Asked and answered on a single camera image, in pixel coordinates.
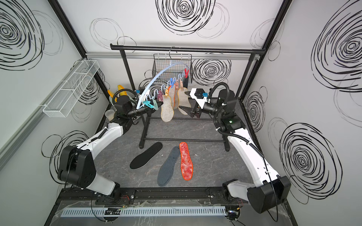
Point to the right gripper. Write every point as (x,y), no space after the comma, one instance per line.
(191,112)

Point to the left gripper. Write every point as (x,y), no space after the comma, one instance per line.
(146,109)

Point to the light blue clip hanger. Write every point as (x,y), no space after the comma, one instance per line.
(152,85)

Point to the red orange-edged insole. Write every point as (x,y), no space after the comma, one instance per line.
(186,162)

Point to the black foam insole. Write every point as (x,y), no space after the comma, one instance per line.
(142,159)

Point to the dark grey felt insole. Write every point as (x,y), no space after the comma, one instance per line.
(167,169)

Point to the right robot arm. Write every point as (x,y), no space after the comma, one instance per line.
(269,189)

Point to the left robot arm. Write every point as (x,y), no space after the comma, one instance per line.
(77,166)

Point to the mint clothespin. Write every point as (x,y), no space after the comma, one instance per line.
(155,104)

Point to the purple clothespin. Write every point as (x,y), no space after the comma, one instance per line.
(160,96)

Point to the teal clothespin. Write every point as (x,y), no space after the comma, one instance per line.
(149,104)

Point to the white orange-edged insole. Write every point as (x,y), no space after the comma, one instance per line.
(174,97)

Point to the blue clothespin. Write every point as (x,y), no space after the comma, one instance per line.
(171,82)

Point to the red clothespin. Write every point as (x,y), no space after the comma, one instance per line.
(186,73)

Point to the yellow insole in toaster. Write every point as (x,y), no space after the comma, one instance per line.
(120,87)

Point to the orange-yellow insole in toaster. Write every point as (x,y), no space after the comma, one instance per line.
(111,95)

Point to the clear plastic cup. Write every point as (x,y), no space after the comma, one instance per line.
(110,114)

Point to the black garment rack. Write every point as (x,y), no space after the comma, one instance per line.
(186,50)

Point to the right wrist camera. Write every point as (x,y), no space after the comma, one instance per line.
(200,96)

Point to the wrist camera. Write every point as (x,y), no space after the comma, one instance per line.
(200,96)
(138,92)

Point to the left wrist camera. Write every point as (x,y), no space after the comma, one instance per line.
(138,92)

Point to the black wire basket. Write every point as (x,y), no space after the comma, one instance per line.
(176,64)

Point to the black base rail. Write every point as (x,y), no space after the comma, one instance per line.
(214,195)

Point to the white mesh wall shelf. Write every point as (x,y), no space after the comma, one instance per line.
(79,87)

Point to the white slotted cable duct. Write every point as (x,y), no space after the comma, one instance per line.
(143,211)

